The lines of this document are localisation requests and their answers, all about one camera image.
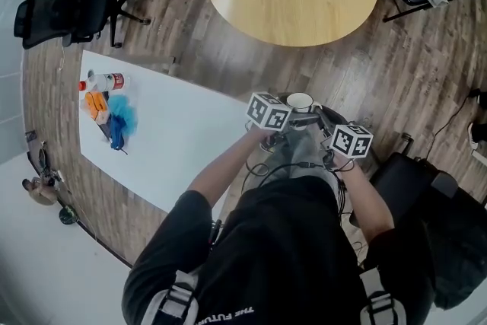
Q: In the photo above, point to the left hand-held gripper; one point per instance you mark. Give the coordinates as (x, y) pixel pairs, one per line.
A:
(268, 114)

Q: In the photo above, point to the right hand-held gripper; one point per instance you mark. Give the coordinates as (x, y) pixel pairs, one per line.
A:
(352, 141)

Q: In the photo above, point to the white cup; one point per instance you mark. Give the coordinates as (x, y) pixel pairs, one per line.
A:
(300, 101)

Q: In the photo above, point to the person's right forearm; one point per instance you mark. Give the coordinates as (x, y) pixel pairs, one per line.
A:
(365, 198)

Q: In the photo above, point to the person's left forearm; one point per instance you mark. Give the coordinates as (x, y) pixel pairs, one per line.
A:
(224, 167)

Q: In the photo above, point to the person's grey trousers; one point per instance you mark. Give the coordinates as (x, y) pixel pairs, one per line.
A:
(302, 152)

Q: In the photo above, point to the black padded office chair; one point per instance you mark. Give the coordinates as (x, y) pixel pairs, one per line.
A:
(411, 182)

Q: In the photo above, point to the white rectangular table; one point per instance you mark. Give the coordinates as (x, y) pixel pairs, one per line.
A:
(182, 141)

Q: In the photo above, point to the person's black t-shirt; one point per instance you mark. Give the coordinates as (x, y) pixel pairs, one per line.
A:
(281, 247)

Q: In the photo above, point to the blue cloth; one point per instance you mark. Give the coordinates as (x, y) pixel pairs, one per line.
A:
(118, 133)

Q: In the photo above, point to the clear bottle with red cap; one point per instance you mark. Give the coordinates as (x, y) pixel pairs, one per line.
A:
(108, 81)

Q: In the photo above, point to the orange packet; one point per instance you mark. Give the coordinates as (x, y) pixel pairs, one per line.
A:
(95, 104)

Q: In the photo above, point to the green round object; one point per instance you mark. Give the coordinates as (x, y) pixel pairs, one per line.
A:
(68, 215)

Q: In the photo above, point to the black mesh office chair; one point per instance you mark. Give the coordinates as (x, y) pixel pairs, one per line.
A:
(57, 15)

